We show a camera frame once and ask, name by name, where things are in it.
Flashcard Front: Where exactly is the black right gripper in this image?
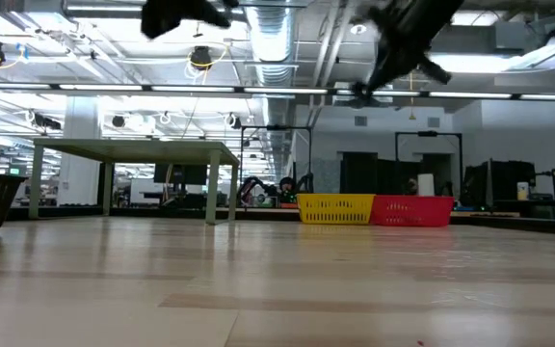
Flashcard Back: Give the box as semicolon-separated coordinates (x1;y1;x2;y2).
352;0;465;97

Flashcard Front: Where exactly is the overhead LED light bar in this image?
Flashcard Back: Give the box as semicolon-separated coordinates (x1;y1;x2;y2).
0;82;555;101

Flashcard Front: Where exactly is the red plastic basket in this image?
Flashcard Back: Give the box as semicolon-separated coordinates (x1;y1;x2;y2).
369;194;456;228

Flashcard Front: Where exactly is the pale green metal shelf riser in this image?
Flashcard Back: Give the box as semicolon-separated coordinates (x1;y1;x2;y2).
27;138;241;227

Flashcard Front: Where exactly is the yellow plastic basket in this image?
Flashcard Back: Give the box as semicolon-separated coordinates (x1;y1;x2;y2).
296;193;377;226

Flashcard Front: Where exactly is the white building pillar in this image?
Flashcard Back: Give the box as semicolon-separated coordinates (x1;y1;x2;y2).
57;95;103;207

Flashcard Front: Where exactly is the black background workstation frame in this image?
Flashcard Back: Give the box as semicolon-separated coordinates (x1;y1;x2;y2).
238;123;314;209
394;129;464;199

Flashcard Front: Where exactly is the silver ceiling duct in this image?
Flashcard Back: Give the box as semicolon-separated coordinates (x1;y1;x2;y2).
244;0;303;194

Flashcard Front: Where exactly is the black table frame rail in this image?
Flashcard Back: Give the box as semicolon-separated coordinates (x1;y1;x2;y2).
6;205;555;237

